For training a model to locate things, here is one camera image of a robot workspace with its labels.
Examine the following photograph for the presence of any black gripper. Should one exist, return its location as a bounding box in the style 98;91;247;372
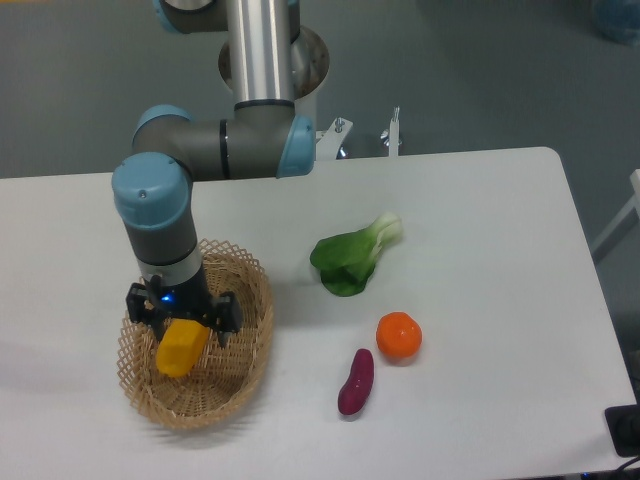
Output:
125;266;243;348

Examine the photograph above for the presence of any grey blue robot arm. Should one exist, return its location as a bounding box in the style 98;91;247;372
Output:
111;1;315;345

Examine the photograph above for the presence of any woven wicker basket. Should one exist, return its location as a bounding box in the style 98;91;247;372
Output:
117;239;274;429

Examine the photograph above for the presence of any green bok choy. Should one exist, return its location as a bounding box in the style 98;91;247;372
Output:
309;213;404;297

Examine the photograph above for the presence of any purple sweet potato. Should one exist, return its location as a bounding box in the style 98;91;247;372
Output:
337;348;375;416

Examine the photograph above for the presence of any orange tangerine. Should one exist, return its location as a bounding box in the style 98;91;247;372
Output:
376;311;423;359

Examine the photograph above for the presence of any black device at table edge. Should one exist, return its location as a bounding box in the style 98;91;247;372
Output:
604;404;639;458

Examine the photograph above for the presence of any blue object top right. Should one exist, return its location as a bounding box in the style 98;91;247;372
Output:
591;0;639;46

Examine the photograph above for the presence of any white frame at right edge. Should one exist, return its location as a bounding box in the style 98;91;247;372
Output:
590;169;639;265

